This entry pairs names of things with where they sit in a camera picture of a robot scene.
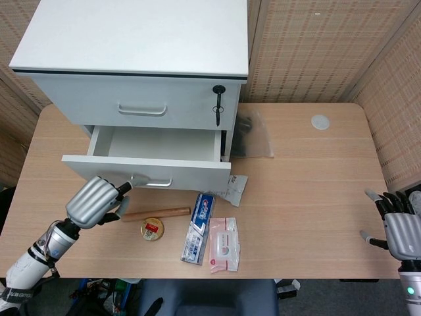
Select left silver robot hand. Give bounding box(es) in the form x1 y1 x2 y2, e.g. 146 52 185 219
64 175 149 230

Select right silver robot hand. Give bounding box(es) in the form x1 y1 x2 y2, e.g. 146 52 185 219
359 188 421 261

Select shallow white drawer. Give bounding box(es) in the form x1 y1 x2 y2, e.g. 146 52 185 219
61 124 233 193

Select tall white lockable drawer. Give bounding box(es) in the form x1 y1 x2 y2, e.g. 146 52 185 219
31 75 243 130

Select black key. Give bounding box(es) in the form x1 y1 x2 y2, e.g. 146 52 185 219
212 84 227 128

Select white three-drawer cabinet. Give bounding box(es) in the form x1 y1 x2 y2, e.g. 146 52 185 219
9 0 249 163

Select round gold tin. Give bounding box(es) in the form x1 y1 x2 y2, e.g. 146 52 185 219
141 217 166 242

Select wooden rolling pin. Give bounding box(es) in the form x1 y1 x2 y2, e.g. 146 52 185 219
121 205 192 223

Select blue white toothpaste box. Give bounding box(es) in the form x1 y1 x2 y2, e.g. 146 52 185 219
180 193 216 266

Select pink wet wipes pack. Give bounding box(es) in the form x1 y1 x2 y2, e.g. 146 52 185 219
209 216 241 275

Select blue office chair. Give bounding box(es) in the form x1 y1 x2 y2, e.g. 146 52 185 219
137 278 280 316

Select clear plastic zip bag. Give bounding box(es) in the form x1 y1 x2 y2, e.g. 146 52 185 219
231 110 275 159

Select tangled cables and parts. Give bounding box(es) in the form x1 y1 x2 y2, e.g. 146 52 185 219
74 278 143 316

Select round white cable cap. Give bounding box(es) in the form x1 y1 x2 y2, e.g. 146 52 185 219
310 113 331 131

